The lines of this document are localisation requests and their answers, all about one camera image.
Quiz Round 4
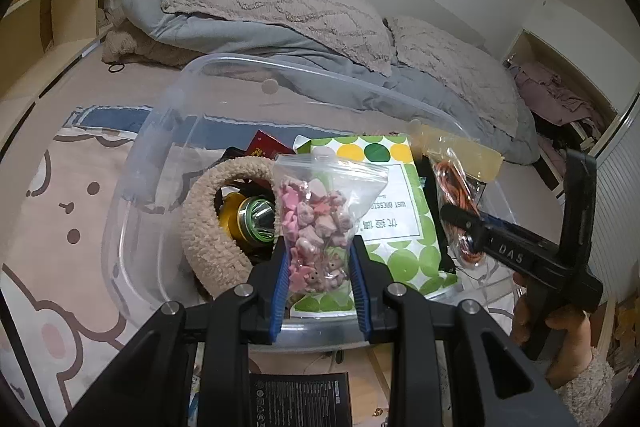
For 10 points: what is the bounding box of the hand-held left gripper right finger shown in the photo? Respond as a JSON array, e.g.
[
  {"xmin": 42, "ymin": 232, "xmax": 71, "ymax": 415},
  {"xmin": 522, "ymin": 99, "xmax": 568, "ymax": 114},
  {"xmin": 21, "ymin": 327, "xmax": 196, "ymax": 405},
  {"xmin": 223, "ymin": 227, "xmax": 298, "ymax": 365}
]
[{"xmin": 348, "ymin": 237, "xmax": 566, "ymax": 427}]

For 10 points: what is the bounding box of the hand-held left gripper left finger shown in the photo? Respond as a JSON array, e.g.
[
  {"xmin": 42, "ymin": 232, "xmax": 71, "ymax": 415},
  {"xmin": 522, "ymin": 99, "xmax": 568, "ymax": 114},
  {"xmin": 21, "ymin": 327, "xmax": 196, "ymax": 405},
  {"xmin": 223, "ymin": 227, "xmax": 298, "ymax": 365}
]
[{"xmin": 60, "ymin": 237, "xmax": 292, "ymax": 427}]

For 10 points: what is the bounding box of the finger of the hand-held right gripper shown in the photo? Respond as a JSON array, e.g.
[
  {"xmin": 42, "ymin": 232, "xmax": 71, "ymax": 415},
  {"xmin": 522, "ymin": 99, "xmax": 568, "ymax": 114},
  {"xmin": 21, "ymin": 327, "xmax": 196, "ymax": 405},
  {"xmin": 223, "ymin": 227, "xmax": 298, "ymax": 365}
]
[
  {"xmin": 439, "ymin": 204, "xmax": 494, "ymax": 255},
  {"xmin": 474, "ymin": 213, "xmax": 522, "ymax": 236}
]

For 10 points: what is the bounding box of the bag of rubber bands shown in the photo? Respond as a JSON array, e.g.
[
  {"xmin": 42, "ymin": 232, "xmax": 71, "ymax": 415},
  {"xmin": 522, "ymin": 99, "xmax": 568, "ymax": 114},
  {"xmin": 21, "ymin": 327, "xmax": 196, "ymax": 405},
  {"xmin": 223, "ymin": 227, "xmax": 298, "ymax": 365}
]
[{"xmin": 429, "ymin": 149, "xmax": 489, "ymax": 271}]

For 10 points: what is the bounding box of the yellowish translucent phone case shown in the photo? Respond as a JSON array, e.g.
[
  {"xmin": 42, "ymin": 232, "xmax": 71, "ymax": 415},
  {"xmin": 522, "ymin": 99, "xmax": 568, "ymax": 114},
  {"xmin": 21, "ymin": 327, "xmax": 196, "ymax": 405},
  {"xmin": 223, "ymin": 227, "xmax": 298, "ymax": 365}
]
[{"xmin": 412, "ymin": 122, "xmax": 505, "ymax": 184}]

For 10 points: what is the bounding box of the zip bag of pink beads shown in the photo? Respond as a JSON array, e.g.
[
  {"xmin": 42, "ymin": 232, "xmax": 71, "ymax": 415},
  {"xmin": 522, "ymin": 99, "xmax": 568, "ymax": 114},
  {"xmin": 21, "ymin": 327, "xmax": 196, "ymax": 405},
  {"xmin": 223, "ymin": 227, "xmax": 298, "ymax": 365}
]
[{"xmin": 272, "ymin": 153, "xmax": 390, "ymax": 309}]

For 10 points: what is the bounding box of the clear plastic storage box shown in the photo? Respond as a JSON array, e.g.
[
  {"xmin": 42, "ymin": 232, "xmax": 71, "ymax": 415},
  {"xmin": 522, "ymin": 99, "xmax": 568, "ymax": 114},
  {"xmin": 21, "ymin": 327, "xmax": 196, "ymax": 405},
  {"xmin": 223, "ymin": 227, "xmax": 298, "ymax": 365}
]
[{"xmin": 101, "ymin": 53, "xmax": 517, "ymax": 351}]

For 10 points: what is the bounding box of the person's right forearm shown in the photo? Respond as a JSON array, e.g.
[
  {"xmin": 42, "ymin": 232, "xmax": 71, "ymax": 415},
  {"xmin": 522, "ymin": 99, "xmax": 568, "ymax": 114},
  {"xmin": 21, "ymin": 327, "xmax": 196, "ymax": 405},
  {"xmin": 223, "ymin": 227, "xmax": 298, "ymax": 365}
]
[{"xmin": 547, "ymin": 351, "xmax": 617, "ymax": 427}]

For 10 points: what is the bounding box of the person's right hand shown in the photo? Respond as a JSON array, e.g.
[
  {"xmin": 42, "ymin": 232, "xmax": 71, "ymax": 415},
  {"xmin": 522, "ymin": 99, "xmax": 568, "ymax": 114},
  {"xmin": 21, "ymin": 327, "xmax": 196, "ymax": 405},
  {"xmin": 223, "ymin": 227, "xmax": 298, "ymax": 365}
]
[{"xmin": 510, "ymin": 279, "xmax": 594, "ymax": 381}]

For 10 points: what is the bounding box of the black flat object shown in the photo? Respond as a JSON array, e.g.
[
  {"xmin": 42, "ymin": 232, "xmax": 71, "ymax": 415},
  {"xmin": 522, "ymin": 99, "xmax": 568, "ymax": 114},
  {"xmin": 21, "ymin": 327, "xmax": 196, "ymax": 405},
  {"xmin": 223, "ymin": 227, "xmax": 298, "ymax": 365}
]
[{"xmin": 414, "ymin": 156, "xmax": 452, "ymax": 274}]

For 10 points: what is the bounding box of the gold and green flashlight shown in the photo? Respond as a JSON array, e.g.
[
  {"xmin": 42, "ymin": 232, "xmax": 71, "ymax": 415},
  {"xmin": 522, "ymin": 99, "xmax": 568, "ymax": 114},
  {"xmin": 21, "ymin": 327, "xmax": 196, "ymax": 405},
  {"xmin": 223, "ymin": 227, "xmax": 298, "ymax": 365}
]
[{"xmin": 217, "ymin": 194, "xmax": 279, "ymax": 256}]

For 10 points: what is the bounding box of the green dotted packet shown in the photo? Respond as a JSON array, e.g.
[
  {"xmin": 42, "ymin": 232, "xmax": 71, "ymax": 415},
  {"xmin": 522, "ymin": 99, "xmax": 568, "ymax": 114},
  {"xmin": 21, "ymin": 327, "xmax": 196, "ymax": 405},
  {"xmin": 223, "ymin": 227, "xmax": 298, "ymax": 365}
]
[{"xmin": 292, "ymin": 134, "xmax": 462, "ymax": 319}]

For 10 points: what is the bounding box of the fuzzy beige headband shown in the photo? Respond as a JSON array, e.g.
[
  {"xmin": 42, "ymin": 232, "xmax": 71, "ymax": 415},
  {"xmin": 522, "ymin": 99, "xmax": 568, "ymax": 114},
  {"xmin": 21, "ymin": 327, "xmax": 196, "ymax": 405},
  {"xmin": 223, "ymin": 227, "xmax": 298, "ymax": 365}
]
[{"xmin": 180, "ymin": 156, "xmax": 282, "ymax": 299}]

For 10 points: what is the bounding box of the white louvre door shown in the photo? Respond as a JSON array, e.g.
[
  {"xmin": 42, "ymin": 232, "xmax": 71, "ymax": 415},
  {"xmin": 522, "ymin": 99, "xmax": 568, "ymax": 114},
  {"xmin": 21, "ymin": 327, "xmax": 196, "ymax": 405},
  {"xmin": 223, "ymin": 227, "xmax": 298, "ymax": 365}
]
[{"xmin": 565, "ymin": 91, "xmax": 640, "ymax": 309}]

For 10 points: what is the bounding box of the black box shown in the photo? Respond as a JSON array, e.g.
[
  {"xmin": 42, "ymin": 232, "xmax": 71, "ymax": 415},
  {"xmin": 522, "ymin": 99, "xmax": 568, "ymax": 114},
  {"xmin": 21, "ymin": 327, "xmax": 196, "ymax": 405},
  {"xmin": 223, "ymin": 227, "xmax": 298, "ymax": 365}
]
[{"xmin": 248, "ymin": 371, "xmax": 352, "ymax": 427}]

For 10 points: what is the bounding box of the red packet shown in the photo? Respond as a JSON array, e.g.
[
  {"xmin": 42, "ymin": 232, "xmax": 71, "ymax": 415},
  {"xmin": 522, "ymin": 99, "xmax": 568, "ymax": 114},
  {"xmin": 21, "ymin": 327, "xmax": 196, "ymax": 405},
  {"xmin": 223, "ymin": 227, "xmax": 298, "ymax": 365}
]
[{"xmin": 244, "ymin": 130, "xmax": 297, "ymax": 164}]

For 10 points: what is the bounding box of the pile of clothes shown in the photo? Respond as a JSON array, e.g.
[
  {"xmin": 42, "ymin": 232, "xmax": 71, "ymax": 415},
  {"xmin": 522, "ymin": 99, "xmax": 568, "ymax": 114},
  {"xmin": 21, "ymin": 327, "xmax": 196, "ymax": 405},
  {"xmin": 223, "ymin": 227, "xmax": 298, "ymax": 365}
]
[{"xmin": 507, "ymin": 59, "xmax": 614, "ymax": 168}]

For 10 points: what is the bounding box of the beige textured pillow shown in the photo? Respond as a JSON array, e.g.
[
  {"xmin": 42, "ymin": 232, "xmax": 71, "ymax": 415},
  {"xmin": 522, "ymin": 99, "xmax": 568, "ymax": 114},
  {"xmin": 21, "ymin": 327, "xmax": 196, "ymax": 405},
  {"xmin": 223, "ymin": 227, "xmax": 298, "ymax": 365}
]
[
  {"xmin": 160, "ymin": 0, "xmax": 399, "ymax": 78},
  {"xmin": 383, "ymin": 15, "xmax": 524, "ymax": 138}
]

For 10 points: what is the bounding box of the wooden closet niche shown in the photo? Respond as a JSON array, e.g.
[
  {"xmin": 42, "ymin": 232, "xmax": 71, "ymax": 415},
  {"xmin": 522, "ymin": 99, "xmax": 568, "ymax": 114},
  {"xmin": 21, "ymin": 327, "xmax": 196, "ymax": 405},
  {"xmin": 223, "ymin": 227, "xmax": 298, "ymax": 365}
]
[{"xmin": 499, "ymin": 29, "xmax": 640, "ymax": 168}]

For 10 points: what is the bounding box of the grey duvet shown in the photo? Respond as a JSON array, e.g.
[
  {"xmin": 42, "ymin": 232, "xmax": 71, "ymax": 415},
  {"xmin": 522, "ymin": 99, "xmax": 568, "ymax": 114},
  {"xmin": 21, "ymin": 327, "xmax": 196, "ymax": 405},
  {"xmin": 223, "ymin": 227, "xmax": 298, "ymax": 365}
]
[{"xmin": 121, "ymin": 0, "xmax": 542, "ymax": 166}]

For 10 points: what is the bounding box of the fuzzy beige plush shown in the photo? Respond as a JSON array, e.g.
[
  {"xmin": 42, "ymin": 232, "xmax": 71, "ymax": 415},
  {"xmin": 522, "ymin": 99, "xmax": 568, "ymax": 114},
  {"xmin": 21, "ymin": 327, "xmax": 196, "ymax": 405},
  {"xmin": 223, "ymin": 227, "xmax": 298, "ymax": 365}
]
[{"xmin": 101, "ymin": 29, "xmax": 192, "ymax": 68}]

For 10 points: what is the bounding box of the wooden shelf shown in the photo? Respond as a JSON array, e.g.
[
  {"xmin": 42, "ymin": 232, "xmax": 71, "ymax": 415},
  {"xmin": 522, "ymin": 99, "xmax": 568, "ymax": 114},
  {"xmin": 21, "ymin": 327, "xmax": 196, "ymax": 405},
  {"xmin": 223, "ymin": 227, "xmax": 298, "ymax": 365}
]
[{"xmin": 0, "ymin": 0, "xmax": 150, "ymax": 128}]

